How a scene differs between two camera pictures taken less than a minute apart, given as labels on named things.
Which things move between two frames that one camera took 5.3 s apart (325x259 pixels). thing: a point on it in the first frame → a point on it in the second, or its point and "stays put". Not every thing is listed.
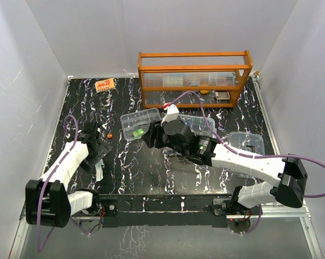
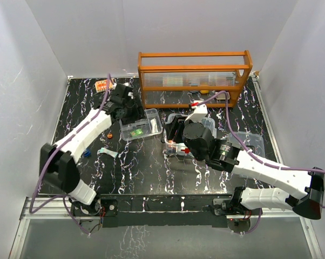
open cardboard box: [222, 95] stays put
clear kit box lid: [248, 144] stays put
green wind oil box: [137, 133] stays put
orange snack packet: [105, 84] stays put
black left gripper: [103, 149] → [138, 114]
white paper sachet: [99, 167] → [112, 153]
